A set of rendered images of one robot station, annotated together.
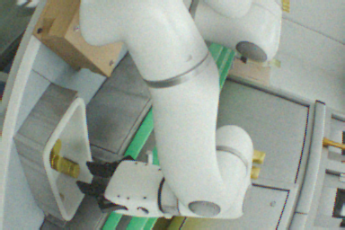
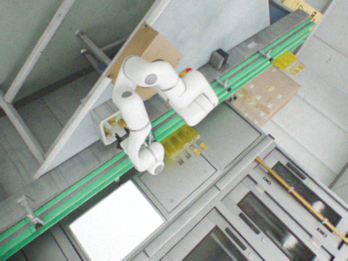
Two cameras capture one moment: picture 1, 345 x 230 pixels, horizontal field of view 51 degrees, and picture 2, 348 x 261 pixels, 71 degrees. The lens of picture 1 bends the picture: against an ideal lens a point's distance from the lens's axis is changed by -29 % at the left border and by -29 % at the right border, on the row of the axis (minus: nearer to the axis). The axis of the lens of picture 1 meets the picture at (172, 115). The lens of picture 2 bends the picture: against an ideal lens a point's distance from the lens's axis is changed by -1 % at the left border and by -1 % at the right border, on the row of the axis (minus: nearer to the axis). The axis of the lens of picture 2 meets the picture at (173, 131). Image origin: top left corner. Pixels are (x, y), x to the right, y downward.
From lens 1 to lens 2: 0.54 m
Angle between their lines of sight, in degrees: 22
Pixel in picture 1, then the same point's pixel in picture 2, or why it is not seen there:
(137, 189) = not seen: hidden behind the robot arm
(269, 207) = (202, 172)
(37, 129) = (102, 111)
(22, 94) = (98, 96)
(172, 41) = (131, 121)
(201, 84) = (139, 134)
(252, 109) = (226, 121)
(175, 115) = (131, 138)
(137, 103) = (163, 109)
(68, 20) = not seen: hidden behind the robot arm
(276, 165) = (220, 153)
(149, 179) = not seen: hidden behind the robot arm
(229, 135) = (155, 146)
